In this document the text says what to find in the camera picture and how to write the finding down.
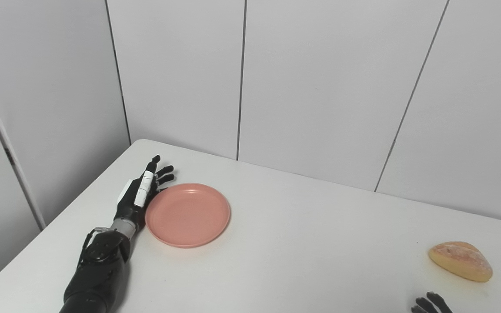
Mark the golden crusty bread roll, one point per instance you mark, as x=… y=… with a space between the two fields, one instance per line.
x=461 y=261

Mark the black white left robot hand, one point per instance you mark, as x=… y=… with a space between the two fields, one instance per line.
x=135 y=200

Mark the pink round plate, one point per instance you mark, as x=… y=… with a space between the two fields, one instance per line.
x=187 y=215

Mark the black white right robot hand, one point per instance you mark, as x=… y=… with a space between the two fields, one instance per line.
x=431 y=304

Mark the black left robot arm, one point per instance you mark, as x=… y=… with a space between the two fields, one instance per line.
x=96 y=274

